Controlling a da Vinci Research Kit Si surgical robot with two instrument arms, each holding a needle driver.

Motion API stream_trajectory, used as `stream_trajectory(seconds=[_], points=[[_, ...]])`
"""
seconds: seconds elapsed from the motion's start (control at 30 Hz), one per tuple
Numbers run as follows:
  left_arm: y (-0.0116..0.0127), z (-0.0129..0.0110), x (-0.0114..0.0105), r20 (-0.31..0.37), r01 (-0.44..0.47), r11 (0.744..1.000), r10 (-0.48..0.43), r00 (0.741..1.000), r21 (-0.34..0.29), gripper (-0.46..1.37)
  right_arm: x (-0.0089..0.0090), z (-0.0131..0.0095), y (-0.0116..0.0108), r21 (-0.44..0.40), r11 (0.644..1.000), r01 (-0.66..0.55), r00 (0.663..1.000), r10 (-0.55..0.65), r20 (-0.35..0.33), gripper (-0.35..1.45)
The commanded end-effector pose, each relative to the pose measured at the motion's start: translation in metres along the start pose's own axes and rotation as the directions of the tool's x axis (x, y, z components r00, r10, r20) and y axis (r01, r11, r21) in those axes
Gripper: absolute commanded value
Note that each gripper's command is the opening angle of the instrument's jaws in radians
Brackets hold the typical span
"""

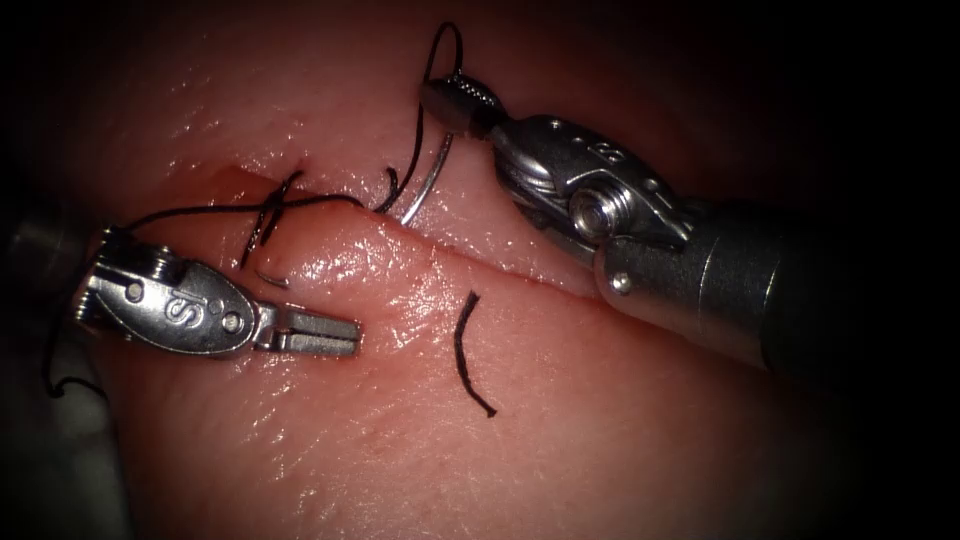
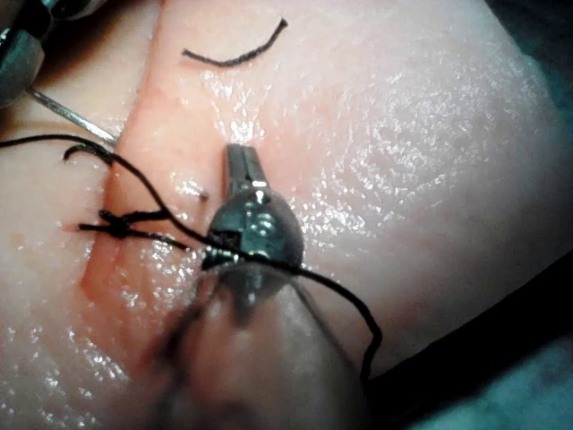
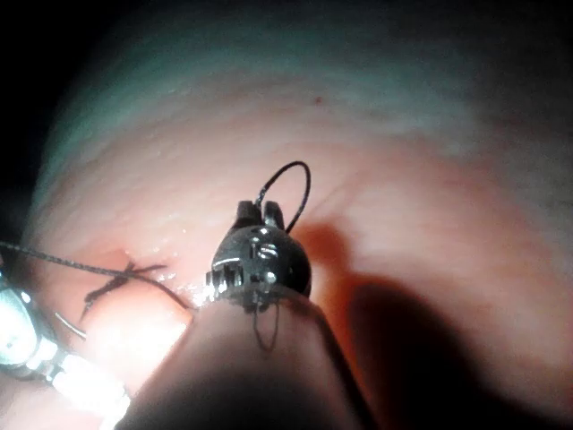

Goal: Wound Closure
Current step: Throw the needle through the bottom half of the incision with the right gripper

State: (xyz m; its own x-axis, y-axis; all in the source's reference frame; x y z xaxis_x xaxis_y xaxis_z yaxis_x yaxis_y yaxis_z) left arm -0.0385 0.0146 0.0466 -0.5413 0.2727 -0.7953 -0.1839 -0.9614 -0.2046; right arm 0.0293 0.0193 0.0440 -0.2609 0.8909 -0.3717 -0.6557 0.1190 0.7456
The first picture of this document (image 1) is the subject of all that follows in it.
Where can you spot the left arm needle driver jaw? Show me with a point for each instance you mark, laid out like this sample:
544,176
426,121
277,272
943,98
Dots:
322,324
322,346

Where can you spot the right arm needle driver jaw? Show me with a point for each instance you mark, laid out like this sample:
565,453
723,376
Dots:
450,106
476,94

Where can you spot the right arm needle driver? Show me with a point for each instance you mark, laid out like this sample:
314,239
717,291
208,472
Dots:
577,180

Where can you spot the left arm needle driver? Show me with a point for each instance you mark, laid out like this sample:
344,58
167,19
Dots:
176,307

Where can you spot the curved steel needle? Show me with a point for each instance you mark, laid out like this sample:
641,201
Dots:
431,180

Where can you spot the dark right arm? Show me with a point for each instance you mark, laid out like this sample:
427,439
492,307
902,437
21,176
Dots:
712,285

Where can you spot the dark left arm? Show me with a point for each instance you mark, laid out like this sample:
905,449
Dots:
43,241

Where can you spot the black stitching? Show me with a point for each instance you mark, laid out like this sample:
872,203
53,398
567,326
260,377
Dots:
264,223

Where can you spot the cut-off black thread piece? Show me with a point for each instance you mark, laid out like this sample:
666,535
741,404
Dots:
460,352

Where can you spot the tissue pad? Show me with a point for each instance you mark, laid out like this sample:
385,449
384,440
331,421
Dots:
570,420

